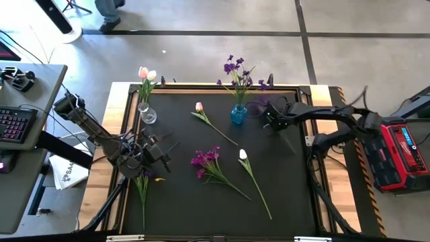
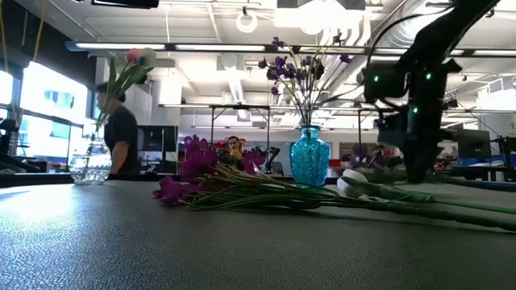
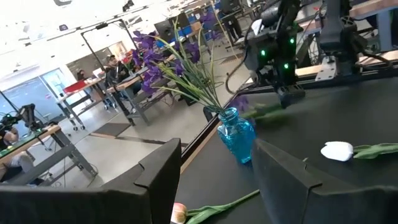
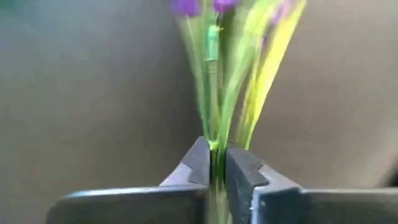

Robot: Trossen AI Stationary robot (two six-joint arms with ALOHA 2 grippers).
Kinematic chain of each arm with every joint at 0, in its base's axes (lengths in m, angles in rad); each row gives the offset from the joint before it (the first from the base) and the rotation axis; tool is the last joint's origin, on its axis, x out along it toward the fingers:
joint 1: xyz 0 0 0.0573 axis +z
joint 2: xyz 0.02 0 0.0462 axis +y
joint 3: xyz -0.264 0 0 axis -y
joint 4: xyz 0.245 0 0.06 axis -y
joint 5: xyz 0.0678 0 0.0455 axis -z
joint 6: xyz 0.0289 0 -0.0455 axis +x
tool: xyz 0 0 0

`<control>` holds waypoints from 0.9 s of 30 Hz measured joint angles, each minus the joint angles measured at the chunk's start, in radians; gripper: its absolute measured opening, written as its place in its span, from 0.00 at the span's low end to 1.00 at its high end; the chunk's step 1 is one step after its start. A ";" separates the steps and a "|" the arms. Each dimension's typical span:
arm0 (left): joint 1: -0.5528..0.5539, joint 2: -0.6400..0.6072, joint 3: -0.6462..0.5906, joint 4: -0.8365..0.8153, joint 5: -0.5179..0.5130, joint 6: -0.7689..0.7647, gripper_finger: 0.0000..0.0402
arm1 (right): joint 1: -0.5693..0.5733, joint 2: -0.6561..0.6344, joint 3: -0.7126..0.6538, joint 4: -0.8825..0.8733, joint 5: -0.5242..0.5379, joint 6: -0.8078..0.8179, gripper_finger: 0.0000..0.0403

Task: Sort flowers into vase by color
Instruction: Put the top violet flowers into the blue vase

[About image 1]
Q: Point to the pink artificial tulip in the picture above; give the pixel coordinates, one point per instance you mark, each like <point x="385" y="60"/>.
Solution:
<point x="199" y="107"/>
<point x="143" y="72"/>

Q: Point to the dark computer monitor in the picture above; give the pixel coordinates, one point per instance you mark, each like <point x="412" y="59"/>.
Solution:
<point x="6" y="53"/>

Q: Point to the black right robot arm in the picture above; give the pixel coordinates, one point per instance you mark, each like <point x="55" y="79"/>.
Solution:
<point x="336" y="112"/>

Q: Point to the black frame clamp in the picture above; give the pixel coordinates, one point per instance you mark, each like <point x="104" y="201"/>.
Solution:
<point x="270" y="80"/>
<point x="163" y="81"/>

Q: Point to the grey desk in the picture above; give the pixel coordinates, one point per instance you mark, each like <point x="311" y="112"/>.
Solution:
<point x="40" y="84"/>

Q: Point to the black hazard-striped floor mat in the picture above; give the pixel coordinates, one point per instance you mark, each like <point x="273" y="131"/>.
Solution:
<point x="339" y="97"/>

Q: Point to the white printed paper bag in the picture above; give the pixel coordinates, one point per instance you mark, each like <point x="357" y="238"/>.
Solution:
<point x="67" y="174"/>

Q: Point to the magenta artificial flower bunch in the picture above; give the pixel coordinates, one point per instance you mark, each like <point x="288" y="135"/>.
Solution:
<point x="205" y="157"/>

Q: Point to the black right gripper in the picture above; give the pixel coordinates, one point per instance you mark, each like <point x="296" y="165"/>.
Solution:
<point x="279" y="117"/>

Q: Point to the blue glass vase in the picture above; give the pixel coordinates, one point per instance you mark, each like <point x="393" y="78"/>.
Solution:
<point x="238" y="115"/>

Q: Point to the black panel on white base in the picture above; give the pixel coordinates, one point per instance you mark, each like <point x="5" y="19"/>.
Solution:
<point x="57" y="17"/>

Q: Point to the black clamp device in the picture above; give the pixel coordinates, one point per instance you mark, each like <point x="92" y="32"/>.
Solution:
<point x="20" y="82"/>

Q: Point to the black backlit keyboard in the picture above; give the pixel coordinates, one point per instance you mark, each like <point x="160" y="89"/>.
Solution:
<point x="15" y="124"/>

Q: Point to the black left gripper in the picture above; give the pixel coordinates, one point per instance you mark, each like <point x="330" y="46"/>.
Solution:
<point x="155" y="154"/>

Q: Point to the black metal stand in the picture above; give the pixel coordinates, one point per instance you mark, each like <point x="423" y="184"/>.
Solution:
<point x="416" y="102"/>

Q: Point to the white artificial tulip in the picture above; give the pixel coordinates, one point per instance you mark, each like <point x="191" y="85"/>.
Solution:
<point x="152" y="75"/>
<point x="243" y="154"/>

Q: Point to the purple artificial flower bunch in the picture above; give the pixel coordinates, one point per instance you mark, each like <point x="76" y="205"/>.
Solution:
<point x="262" y="86"/>
<point x="230" y="68"/>
<point x="142" y="188"/>

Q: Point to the silver metal bracket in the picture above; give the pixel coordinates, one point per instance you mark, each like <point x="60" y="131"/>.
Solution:
<point x="312" y="239"/>
<point x="125" y="238"/>

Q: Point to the clear glass vase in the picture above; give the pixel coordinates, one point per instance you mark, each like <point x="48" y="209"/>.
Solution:
<point x="148" y="115"/>

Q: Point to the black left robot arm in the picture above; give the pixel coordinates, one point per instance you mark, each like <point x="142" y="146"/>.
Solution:
<point x="97" y="131"/>

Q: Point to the black computer mouse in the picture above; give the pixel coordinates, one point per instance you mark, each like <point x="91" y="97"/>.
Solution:
<point x="6" y="163"/>

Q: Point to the person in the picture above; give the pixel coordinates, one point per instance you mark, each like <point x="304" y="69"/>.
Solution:
<point x="109" y="13"/>

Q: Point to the black tripod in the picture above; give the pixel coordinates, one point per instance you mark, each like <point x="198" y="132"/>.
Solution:
<point x="71" y="4"/>

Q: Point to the yellow tape tag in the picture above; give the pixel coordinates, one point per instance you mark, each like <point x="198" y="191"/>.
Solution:
<point x="160" y="179"/>

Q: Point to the black table mat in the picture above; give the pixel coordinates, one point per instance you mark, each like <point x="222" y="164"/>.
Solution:
<point x="215" y="211"/>

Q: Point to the red portable power station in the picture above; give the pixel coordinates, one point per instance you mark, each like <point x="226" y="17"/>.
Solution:
<point x="396" y="161"/>

